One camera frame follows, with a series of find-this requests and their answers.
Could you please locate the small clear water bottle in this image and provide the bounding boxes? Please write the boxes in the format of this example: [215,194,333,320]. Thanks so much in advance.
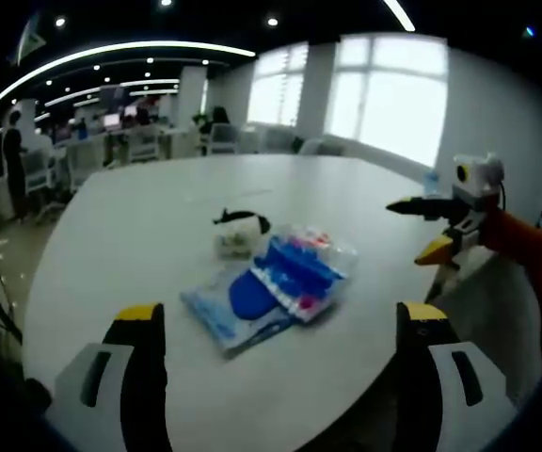
[422,168,442,197]

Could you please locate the blue plastic packet item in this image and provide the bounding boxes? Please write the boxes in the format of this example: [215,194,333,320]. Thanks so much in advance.
[179,266,301,360]

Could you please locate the white table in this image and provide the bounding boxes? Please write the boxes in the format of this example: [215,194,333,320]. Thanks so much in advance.
[21,153,538,452]

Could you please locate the clear bag blue pink items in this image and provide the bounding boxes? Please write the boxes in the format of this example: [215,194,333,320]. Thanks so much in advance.
[250,223,359,325]

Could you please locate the grey low seat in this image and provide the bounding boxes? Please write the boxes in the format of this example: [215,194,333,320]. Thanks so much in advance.
[297,136,348,157]

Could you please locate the clear container black handle item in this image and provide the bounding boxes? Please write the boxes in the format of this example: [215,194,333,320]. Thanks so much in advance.
[211,206,273,261]

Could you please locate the curved ceiling light strip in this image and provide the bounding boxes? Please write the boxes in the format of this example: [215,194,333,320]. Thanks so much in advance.
[0,40,258,111]

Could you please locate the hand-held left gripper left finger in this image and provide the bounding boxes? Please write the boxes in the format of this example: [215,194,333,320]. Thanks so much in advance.
[46,302,174,452]

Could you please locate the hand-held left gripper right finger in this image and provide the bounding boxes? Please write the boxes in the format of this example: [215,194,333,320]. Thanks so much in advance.
[395,300,519,452]

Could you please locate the white office chair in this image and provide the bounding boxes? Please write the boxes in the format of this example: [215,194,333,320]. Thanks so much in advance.
[206,122,240,156]
[126,123,162,164]
[22,149,59,195]

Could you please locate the bright window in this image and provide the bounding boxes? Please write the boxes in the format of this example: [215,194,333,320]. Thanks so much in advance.
[246,33,450,169]

